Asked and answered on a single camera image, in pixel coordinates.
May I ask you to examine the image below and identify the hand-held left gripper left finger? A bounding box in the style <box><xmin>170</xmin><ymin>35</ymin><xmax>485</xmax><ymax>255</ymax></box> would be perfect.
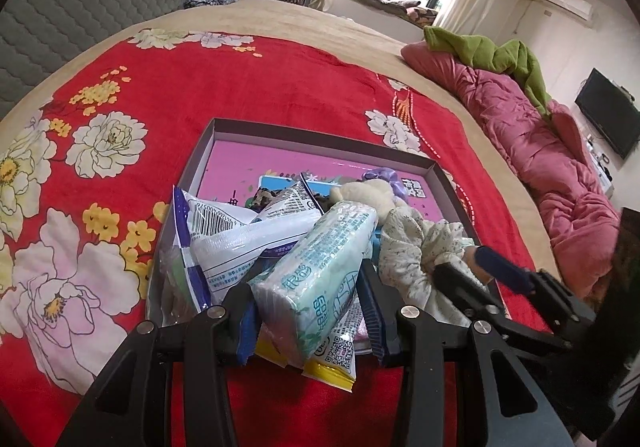
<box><xmin>55</xmin><ymin>269</ymin><xmax>262</xmax><ymax>447</ymax></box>

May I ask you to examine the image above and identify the windowsill cushion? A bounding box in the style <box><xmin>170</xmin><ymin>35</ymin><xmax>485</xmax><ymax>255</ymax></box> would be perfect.
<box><xmin>342</xmin><ymin>0</ymin><xmax>438</xmax><ymax>25</ymax></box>

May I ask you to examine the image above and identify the pink quilt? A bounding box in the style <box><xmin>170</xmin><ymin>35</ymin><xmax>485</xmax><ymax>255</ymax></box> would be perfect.
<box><xmin>401</xmin><ymin>41</ymin><xmax>623</xmax><ymax>300</ymax></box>

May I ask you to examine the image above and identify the green blanket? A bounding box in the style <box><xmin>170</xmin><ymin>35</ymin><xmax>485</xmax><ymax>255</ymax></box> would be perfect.
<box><xmin>424</xmin><ymin>26</ymin><xmax>553</xmax><ymax>115</ymax></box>

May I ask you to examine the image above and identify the beige bed sheet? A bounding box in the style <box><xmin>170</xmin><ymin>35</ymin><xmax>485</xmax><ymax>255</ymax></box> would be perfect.
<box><xmin>0</xmin><ymin>0</ymin><xmax>556</xmax><ymax>278</ymax></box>

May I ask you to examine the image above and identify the blue and white packet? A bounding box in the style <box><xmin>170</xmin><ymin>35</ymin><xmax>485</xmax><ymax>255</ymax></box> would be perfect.
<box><xmin>172</xmin><ymin>172</ymin><xmax>326</xmax><ymax>313</ymax></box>

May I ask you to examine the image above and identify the black television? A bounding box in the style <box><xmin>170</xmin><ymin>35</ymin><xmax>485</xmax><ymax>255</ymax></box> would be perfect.
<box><xmin>575</xmin><ymin>68</ymin><xmax>640</xmax><ymax>158</ymax></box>

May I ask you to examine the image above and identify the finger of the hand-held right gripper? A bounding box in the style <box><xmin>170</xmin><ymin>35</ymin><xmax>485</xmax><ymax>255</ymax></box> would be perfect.
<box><xmin>432</xmin><ymin>264</ymin><xmax>571</xmax><ymax>353</ymax></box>
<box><xmin>472</xmin><ymin>244</ymin><xmax>596</xmax><ymax>328</ymax></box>

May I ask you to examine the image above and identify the shallow grey cardboard box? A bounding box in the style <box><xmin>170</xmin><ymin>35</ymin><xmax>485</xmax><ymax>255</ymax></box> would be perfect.
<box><xmin>147</xmin><ymin>118</ymin><xmax>506</xmax><ymax>328</ymax></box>

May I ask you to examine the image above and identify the red floral blanket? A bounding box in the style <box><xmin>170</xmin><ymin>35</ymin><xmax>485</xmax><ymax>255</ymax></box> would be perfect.
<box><xmin>0</xmin><ymin>29</ymin><xmax>551</xmax><ymax>447</ymax></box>

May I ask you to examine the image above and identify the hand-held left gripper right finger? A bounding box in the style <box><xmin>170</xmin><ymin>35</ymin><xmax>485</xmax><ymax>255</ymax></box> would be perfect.
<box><xmin>357</xmin><ymin>259</ymin><xmax>573</xmax><ymax>447</ymax></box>

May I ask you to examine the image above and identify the white air conditioner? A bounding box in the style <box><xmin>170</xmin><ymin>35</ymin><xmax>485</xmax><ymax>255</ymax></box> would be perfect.
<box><xmin>539</xmin><ymin>0</ymin><xmax>597</xmax><ymax>22</ymax></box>

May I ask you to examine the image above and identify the grey quilted headboard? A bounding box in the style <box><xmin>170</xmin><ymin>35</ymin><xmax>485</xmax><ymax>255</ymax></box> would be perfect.
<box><xmin>0</xmin><ymin>0</ymin><xmax>226</xmax><ymax>120</ymax></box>

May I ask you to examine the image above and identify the pink printed book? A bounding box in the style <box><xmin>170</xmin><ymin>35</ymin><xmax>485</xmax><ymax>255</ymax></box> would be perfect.
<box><xmin>197</xmin><ymin>139</ymin><xmax>431</xmax><ymax>228</ymax></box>

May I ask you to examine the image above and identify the yellow and white packet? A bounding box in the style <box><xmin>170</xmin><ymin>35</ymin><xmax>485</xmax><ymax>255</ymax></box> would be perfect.
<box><xmin>255</xmin><ymin>297</ymin><xmax>361</xmax><ymax>394</ymax></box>

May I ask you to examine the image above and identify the mint green bagged makeup sponge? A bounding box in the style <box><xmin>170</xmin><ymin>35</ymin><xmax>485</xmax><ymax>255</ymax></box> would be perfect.
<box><xmin>160</xmin><ymin>242</ymin><xmax>201</xmax><ymax>323</ymax></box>

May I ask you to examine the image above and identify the small green pocket tissue pack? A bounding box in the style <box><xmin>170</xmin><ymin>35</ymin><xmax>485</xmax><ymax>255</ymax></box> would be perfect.
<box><xmin>248</xmin><ymin>201</ymin><xmax>378</xmax><ymax>369</ymax></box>

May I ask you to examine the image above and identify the white floral scrunchie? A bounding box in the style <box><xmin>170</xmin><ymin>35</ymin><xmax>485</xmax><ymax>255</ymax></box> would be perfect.
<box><xmin>377</xmin><ymin>207</ymin><xmax>493</xmax><ymax>328</ymax></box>

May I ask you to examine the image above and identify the leopard print scrunchie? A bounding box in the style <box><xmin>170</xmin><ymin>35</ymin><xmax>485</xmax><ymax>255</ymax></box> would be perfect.
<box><xmin>247</xmin><ymin>187</ymin><xmax>281</xmax><ymax>212</ymax></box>

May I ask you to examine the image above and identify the beige plush toy purple ribbon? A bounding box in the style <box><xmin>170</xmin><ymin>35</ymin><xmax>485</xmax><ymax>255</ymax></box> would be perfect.
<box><xmin>327</xmin><ymin>167</ymin><xmax>406</xmax><ymax>228</ymax></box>

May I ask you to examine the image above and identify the peach makeup sponge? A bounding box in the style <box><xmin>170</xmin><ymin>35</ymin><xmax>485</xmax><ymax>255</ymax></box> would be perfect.
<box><xmin>462</xmin><ymin>249</ymin><xmax>493</xmax><ymax>284</ymax></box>

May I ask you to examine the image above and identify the white television cabinet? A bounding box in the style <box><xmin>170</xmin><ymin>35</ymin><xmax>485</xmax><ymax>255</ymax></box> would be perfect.
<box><xmin>585</xmin><ymin>137</ymin><xmax>616</xmax><ymax>198</ymax></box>

